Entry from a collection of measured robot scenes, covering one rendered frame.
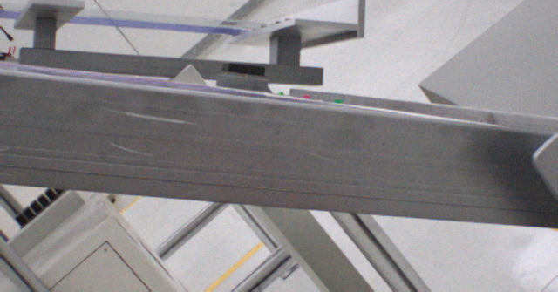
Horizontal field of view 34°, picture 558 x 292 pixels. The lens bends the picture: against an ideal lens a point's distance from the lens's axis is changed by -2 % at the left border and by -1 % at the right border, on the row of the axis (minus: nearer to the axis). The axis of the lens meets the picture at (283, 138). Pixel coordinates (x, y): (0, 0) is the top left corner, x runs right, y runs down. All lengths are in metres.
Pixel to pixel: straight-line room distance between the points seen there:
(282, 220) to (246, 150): 0.96
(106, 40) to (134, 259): 6.69
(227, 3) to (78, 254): 6.93
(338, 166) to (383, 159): 0.03
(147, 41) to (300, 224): 7.23
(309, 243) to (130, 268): 0.62
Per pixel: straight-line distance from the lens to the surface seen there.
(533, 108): 1.06
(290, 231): 1.51
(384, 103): 0.93
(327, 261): 1.54
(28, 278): 1.98
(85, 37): 8.63
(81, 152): 0.53
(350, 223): 1.32
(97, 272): 2.03
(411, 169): 0.57
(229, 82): 1.23
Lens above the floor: 0.98
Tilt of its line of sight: 14 degrees down
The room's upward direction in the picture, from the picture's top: 39 degrees counter-clockwise
